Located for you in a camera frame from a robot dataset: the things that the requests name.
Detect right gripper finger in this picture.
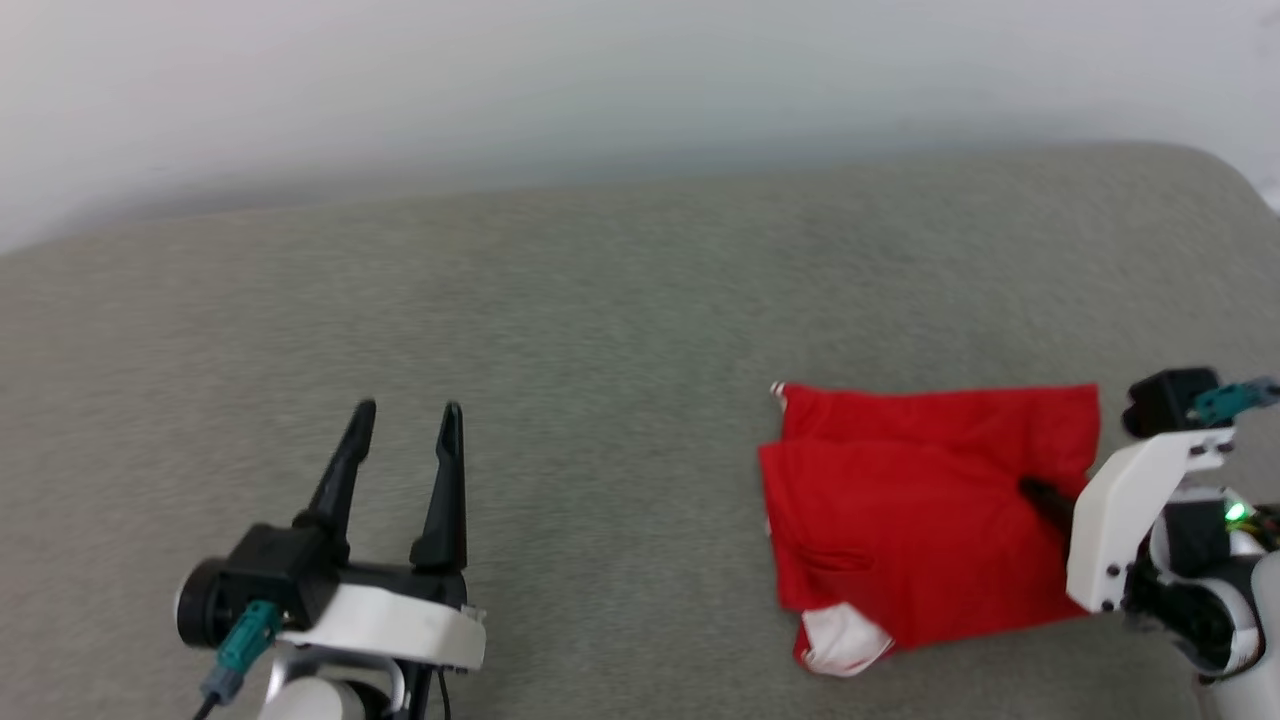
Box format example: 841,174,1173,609
1017,477,1079,538

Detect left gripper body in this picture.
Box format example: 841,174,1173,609
330,560,469,609

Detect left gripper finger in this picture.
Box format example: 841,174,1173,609
293,399,379,563
409,401,469,573

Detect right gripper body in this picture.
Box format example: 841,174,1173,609
1125,490,1263,683

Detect red and white shirt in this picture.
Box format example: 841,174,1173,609
757,380,1102,679

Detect thin black left cable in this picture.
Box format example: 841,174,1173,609
405,665,453,720

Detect left teal camera connector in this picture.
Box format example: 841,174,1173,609
200,600,283,703

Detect teal camera connector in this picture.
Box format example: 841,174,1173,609
1193,376,1280,427
200,600,283,703

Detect right teal camera connector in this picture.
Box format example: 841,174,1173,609
1193,376,1280,427

